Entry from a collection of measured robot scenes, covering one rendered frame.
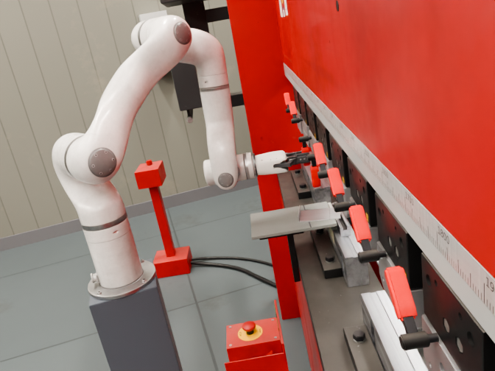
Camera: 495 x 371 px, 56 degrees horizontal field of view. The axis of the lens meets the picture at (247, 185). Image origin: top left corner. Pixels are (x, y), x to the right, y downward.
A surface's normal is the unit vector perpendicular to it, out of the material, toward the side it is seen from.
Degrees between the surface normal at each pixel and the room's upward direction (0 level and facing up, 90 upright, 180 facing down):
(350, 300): 0
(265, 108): 90
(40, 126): 90
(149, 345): 90
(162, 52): 113
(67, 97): 90
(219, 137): 43
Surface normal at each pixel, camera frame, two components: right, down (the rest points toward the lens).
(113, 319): 0.26, 0.29
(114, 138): 0.80, -0.25
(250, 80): 0.02, 0.34
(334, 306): -0.17, -0.93
